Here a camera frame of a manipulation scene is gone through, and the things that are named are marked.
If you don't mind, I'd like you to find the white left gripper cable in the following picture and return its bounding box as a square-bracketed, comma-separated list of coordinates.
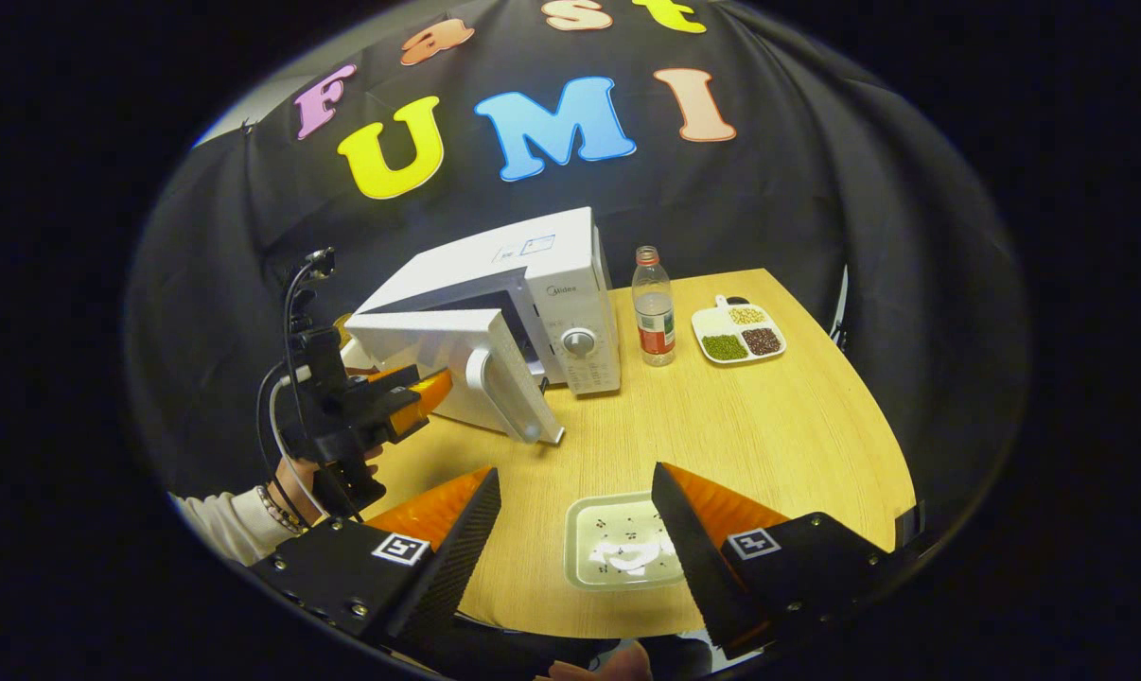
[268, 367, 327, 519]

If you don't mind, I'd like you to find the clear plastic bottle red label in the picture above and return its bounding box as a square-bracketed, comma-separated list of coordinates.
[631, 245, 677, 368]

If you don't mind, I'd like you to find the white microwave oven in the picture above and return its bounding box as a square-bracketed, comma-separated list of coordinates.
[343, 206, 623, 445]

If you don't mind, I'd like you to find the pale rectangular tray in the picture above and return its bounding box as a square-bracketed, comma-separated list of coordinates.
[565, 491, 694, 592]

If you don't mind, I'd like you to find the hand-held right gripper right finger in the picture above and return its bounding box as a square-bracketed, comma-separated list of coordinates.
[650, 461, 926, 655]

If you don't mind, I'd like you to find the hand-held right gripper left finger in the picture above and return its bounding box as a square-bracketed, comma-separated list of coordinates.
[249, 466, 503, 655]

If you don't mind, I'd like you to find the white divided dish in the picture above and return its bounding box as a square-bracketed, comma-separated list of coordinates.
[691, 295, 787, 365]

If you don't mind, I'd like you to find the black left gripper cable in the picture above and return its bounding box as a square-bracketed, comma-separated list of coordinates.
[256, 248, 337, 512]

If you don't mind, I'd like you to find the beaded bracelet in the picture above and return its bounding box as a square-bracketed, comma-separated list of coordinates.
[256, 484, 308, 533]

